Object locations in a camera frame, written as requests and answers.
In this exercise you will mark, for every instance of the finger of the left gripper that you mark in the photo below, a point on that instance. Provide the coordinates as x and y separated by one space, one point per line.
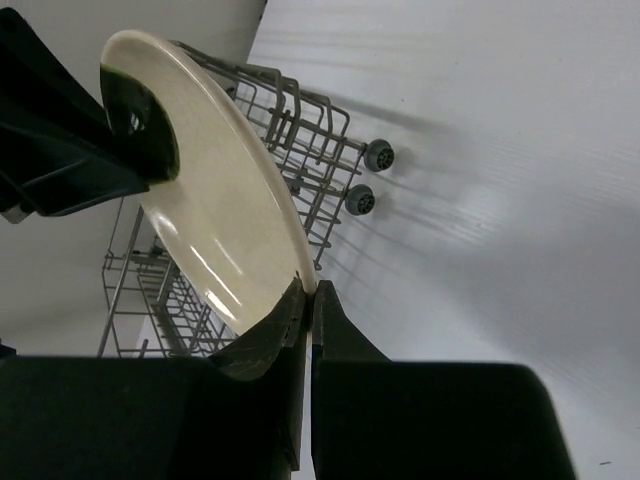
58 155

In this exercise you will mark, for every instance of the grey wire dish rack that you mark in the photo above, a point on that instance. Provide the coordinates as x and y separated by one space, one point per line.
300 165

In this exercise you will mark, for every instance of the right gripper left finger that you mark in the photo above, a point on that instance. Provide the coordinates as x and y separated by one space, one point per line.
233 415

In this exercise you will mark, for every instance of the cream plate with black patch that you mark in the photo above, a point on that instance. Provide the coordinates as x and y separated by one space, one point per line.
226 216

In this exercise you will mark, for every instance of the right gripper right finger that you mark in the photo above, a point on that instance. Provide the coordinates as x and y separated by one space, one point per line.
376 418

